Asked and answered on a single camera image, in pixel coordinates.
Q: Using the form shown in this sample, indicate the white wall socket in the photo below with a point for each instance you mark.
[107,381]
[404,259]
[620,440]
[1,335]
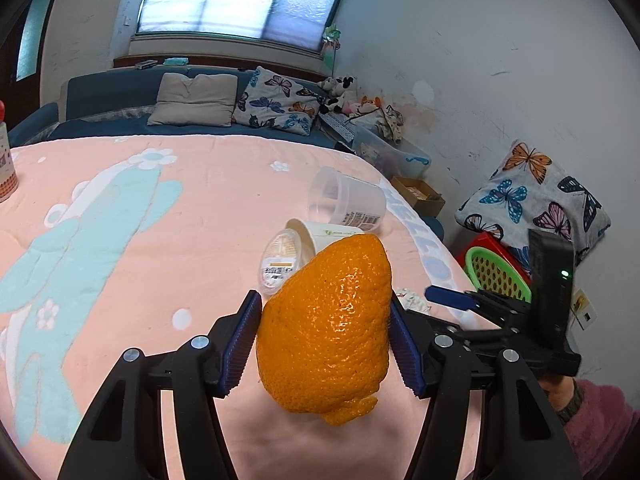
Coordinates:
[585,310]

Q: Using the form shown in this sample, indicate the clear plastic storage box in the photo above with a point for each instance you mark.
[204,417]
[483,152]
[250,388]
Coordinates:
[395,152]

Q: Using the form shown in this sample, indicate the person's right forearm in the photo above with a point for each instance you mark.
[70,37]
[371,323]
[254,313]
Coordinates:
[605,430]

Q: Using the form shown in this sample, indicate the cardboard box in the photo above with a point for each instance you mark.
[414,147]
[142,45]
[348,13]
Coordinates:
[420,195]

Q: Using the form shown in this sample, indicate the black white cow plush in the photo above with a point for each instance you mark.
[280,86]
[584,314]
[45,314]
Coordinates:
[340,89]

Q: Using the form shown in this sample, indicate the orange peel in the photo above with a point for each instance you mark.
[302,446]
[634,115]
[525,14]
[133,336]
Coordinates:
[325,330]

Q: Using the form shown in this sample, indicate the teal face mask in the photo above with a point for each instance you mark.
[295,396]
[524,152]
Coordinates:
[176,61]

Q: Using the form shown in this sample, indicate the white paper cup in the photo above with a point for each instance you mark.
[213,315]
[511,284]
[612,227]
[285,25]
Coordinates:
[325,235]

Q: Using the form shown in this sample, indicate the large butterfly print pillow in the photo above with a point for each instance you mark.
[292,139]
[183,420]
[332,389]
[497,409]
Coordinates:
[530,195]

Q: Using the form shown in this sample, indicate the small dark box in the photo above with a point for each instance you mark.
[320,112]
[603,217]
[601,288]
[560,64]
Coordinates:
[145,64]

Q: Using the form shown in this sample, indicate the green plastic basket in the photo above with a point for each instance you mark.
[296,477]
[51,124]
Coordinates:
[495,272]

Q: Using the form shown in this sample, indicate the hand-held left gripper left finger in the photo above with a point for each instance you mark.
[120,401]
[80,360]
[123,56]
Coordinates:
[240,345]

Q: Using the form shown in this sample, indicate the butterfly print sofa pillow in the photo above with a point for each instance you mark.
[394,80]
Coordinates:
[280,100]

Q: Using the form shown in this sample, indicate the clear plastic cup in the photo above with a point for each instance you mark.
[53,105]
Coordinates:
[340,200]

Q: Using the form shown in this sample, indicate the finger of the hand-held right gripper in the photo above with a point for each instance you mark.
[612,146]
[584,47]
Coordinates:
[450,296]

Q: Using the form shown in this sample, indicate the orange plush toy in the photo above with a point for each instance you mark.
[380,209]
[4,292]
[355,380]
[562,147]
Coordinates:
[365,106]

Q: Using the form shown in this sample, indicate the blue sofa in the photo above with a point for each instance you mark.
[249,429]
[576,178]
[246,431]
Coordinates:
[100,95]

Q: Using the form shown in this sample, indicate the beige pillow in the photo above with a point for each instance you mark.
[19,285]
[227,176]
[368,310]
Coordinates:
[195,100]

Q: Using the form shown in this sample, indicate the grey patterned cloth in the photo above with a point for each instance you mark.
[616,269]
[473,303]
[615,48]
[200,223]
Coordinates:
[392,122]

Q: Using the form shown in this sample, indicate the dark wooden door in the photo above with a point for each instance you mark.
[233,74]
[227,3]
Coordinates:
[32,25]

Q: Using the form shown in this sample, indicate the colourful pinwheel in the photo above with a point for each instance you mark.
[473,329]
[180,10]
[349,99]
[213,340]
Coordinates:
[332,42]

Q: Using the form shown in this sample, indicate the white perforated tray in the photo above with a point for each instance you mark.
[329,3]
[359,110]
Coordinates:
[339,127]

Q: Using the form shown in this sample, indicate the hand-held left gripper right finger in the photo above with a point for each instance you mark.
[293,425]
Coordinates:
[406,355]

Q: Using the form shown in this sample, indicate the white bottle with red cap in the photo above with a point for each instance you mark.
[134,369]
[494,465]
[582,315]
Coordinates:
[6,160]

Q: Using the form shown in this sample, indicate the crumpled white paper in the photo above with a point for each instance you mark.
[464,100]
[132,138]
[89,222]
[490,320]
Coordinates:
[415,301]

